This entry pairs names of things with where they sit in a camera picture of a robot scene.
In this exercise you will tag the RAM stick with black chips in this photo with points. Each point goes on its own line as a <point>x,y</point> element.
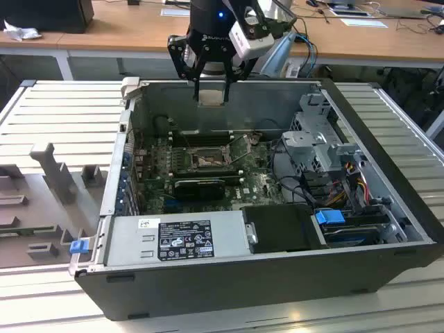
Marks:
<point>199,190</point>

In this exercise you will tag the silver power supply with label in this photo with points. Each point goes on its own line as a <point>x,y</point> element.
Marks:
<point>132,239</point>

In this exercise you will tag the grey parts rack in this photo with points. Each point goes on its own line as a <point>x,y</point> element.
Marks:
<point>41,204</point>

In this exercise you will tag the black plastic shroud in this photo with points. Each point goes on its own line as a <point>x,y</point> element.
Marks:
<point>281,229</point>

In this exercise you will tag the crumpled white paper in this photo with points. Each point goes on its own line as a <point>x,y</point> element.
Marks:
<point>21,33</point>

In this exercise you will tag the black and grey PC case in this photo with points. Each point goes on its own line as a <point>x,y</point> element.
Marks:
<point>243,288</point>

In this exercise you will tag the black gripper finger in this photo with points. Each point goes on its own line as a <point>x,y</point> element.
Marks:
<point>239,74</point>
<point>180,57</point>

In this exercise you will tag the blue disk carrier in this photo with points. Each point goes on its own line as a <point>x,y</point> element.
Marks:
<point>327,216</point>

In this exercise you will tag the CPU socket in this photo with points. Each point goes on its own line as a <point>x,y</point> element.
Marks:
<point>208,160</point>

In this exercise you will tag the black office chair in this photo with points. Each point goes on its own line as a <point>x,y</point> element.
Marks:
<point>406,97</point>

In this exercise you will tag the CPU with stained silver top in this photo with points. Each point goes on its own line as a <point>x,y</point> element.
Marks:
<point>211,98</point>

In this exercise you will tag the green motherboard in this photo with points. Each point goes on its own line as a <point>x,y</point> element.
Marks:
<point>256,184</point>

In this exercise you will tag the blue plastic case latch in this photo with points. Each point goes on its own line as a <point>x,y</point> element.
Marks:
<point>79,247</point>

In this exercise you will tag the black RAM slot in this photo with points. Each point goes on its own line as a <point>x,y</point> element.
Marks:
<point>208,144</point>
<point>204,168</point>
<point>208,176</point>
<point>206,172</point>
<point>208,140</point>
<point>208,132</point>
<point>208,136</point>

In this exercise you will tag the dark hard disk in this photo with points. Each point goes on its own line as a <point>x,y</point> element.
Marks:
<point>350,236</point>

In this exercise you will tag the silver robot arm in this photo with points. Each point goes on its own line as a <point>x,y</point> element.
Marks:
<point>281,7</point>

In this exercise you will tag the silver metal drive cage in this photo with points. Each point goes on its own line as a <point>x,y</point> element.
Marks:
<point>305,145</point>

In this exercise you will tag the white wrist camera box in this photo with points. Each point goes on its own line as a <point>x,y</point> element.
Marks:
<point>255,46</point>

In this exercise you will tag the black box on desk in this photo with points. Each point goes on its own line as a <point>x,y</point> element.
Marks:
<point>45,14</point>

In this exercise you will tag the wooden desk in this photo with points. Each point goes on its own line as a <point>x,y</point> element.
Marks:
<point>121,31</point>

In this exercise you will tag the white paper sheet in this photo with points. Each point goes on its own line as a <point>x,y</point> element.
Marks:
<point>175,12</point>
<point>364,23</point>

